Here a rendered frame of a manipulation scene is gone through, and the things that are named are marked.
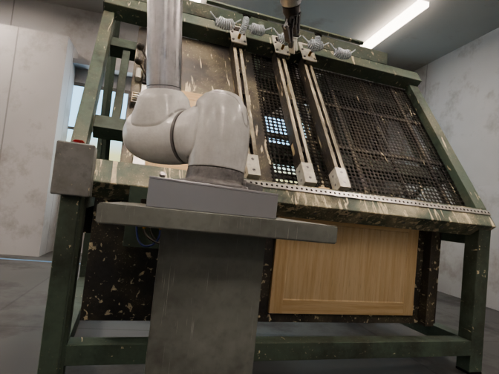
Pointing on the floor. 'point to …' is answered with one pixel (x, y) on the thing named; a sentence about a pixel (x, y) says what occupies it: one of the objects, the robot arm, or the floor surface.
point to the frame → (440, 335)
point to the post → (59, 285)
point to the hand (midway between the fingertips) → (292, 45)
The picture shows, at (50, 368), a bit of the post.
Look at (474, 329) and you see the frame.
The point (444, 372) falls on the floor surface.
